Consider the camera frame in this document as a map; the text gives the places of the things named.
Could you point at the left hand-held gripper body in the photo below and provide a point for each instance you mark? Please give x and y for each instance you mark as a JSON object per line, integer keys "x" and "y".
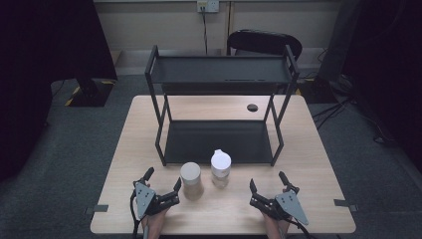
{"x": 144, "y": 198}

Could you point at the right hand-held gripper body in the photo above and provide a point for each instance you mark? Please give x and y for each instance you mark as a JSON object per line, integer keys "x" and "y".
{"x": 292, "y": 205}

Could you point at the glass jar with beige lid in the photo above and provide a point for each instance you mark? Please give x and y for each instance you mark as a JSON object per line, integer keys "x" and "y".
{"x": 190, "y": 172}

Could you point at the glass jar with white spout lid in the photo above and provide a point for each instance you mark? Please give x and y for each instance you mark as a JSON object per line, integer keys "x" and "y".
{"x": 221, "y": 164}

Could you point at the black metal two-tier rack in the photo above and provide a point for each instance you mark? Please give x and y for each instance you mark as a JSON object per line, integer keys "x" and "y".
{"x": 219, "y": 69}

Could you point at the person's right hand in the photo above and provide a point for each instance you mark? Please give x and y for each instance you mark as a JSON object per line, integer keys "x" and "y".
{"x": 277, "y": 229}

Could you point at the person's left hand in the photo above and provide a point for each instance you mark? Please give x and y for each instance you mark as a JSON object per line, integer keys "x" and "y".
{"x": 154, "y": 225}

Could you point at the black stand base yellow tape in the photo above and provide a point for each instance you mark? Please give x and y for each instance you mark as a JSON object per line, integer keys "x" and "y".
{"x": 89, "y": 94}

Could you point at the black chair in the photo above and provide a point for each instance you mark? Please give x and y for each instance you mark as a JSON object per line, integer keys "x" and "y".
{"x": 262, "y": 41}

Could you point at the dark curtain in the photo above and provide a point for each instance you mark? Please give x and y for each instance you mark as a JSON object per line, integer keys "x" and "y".
{"x": 391, "y": 66}
{"x": 33, "y": 66}

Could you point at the grey metal table bracket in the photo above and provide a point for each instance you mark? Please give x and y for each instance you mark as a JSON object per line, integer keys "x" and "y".
{"x": 99, "y": 208}
{"x": 343, "y": 202}

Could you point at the white wall socket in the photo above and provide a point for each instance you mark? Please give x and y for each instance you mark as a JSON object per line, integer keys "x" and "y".
{"x": 212, "y": 5}

